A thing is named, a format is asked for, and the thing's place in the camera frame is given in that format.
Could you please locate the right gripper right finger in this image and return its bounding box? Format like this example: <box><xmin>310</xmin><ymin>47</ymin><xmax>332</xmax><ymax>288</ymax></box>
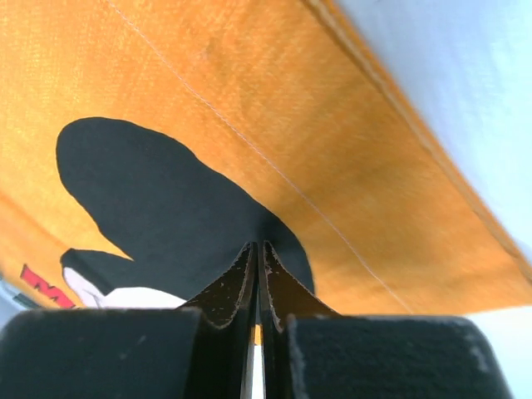
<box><xmin>259</xmin><ymin>243</ymin><xmax>510</xmax><ymax>398</ymax></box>

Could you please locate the orange Mickey Mouse placemat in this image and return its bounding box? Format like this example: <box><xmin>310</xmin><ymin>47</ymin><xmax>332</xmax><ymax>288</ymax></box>
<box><xmin>1</xmin><ymin>1</ymin><xmax>531</xmax><ymax>314</ymax></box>

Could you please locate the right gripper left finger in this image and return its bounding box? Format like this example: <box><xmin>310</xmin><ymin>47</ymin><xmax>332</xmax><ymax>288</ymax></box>
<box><xmin>1</xmin><ymin>243</ymin><xmax>258</xmax><ymax>398</ymax></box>

